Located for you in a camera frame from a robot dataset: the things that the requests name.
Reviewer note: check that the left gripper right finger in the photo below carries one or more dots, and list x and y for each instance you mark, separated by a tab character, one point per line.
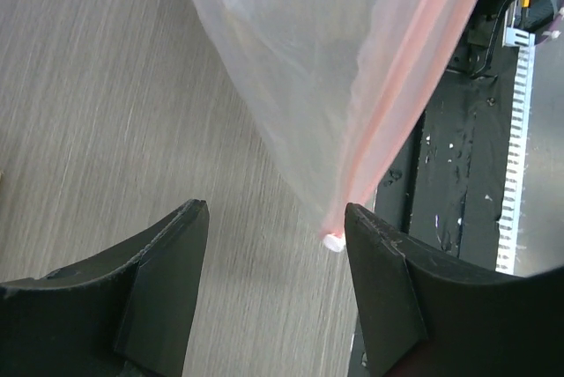
426	313

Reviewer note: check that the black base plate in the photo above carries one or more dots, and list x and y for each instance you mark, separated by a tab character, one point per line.
445	187

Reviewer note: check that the clear pink zip top bag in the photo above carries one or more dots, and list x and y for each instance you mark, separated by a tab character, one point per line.
334	86

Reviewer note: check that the white slotted cable duct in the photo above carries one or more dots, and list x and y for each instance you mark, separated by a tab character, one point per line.
517	143

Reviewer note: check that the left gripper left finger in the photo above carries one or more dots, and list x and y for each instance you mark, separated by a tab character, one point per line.
126	311

